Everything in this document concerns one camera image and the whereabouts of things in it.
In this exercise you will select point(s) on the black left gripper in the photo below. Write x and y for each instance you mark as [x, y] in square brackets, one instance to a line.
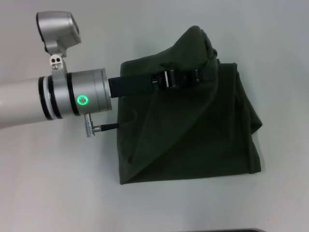
[135, 85]

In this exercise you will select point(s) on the dark rounded base edge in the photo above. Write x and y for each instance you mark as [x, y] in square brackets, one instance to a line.
[241, 230]

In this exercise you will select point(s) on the dark green FREE t-shirt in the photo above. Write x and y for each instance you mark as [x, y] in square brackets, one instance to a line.
[193, 133]

